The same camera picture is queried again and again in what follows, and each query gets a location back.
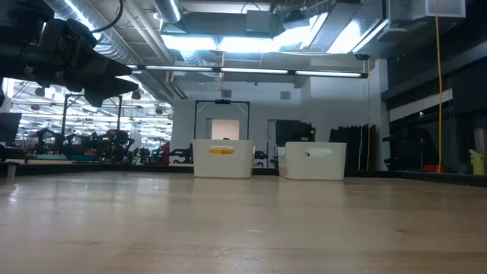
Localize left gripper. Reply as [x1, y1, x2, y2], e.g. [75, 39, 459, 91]
[26, 18, 140, 108]

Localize white plastic bin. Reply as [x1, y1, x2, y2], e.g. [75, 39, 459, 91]
[192, 139, 255, 180]
[279, 141, 348, 181]

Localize distant black robot arms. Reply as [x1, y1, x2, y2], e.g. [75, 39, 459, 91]
[33, 127, 136, 163]

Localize red distant object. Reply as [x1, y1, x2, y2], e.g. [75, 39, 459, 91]
[159, 141, 171, 165]

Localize black monitor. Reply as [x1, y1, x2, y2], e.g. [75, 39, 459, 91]
[0, 112, 23, 145]

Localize long ceiling light fixture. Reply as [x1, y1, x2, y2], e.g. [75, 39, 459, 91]
[127, 63, 369, 79]

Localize black cabinet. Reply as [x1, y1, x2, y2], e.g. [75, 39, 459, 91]
[274, 119, 317, 148]

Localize black curtain panels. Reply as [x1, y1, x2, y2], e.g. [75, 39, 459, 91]
[329, 124, 377, 171]

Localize yellow spray bottle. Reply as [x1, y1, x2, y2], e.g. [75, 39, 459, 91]
[468, 148, 486, 177]

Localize large silver air duct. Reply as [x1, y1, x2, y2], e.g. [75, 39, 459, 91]
[43, 0, 176, 102]

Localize distant black stand frame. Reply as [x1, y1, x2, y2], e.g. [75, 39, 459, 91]
[60, 93, 123, 148]

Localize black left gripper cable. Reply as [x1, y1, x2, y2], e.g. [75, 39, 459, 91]
[90, 0, 125, 34]

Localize black aluminium rig frame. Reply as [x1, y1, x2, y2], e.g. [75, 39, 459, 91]
[0, 161, 487, 187]

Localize small silver air duct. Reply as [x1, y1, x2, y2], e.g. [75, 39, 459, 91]
[151, 0, 183, 24]

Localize distant black gantry frame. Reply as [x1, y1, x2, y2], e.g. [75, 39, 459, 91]
[193, 99, 251, 141]

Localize yellow hanging cable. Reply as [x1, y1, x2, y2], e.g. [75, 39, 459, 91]
[434, 0, 444, 173]

